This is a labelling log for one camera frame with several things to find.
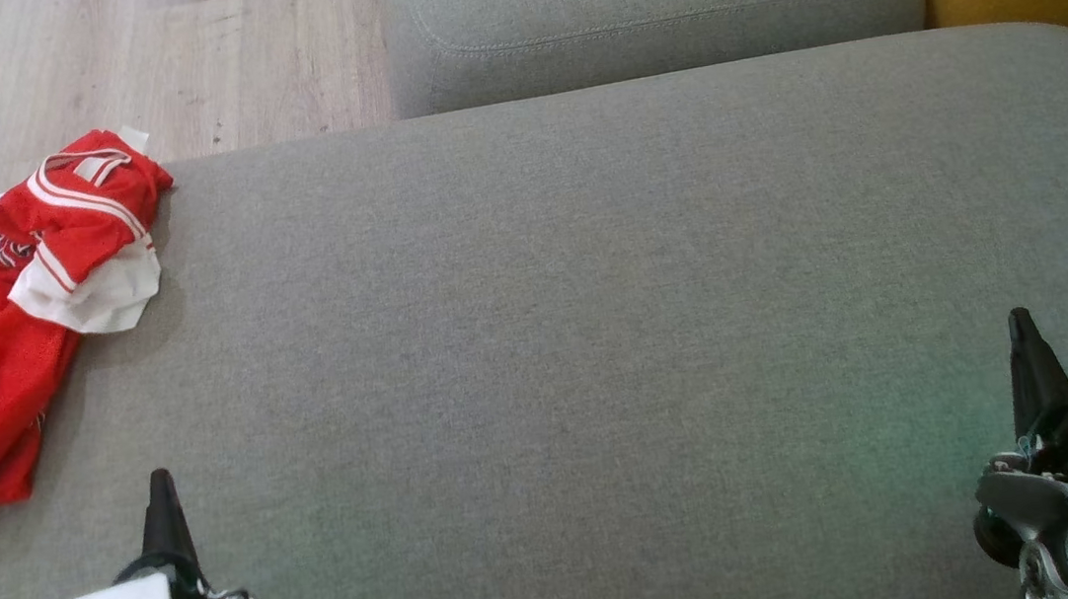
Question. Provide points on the red white-sleeved jersey shirt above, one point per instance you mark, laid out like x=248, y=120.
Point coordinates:
x=80, y=228

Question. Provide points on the large grey chaise cushion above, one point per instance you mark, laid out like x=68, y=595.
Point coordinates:
x=548, y=338

